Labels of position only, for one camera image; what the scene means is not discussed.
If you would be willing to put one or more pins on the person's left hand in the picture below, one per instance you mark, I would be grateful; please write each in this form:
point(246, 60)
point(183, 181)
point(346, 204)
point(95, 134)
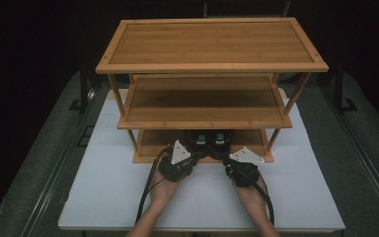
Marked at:
point(163, 192)

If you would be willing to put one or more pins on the person's right hand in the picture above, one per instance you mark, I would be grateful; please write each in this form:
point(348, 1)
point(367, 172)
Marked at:
point(251, 197)

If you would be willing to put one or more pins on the black metal stand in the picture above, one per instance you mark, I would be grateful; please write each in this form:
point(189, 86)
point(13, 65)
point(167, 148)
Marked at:
point(339, 92)
point(84, 89)

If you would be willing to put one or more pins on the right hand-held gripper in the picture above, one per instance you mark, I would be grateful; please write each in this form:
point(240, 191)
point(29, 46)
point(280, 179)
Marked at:
point(243, 173)

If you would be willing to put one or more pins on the three-tier wooden shelf rack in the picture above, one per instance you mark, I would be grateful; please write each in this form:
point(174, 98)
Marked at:
point(210, 42)

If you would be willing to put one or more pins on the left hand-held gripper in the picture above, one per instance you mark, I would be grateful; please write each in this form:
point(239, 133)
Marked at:
point(177, 168)

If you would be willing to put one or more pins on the grey metal table rail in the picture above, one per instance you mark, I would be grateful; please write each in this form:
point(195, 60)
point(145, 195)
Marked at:
point(54, 177)
point(365, 161)

